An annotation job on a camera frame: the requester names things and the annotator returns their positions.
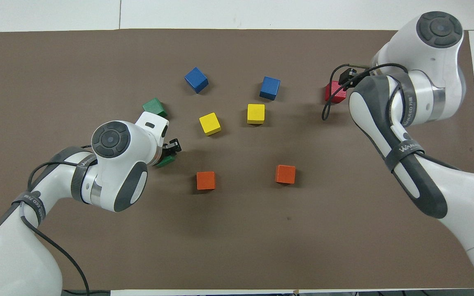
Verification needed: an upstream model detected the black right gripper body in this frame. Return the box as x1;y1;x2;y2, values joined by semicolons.
338;67;363;91

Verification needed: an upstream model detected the green wooden block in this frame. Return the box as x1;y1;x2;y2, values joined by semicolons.
155;155;177;168
142;98;168;118

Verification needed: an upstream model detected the red wooden block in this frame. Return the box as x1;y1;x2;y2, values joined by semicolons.
325;81;348;104

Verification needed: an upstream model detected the yellow wooden block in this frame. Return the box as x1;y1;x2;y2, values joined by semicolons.
247;104;265;125
199;112;222;136

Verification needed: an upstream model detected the orange wooden block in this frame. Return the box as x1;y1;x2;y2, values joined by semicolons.
196;171;216;191
274;164;296;185

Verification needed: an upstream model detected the blue wooden block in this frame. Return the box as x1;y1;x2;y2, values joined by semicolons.
184;67;209;94
260;76;281;101

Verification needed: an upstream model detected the brown paper table mat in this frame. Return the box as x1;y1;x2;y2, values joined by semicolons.
0;29;474;290

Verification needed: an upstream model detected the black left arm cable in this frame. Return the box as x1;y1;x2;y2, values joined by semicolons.
18;145;98;296

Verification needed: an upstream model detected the black floor cable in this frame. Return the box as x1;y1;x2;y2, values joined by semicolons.
63;289;111;296

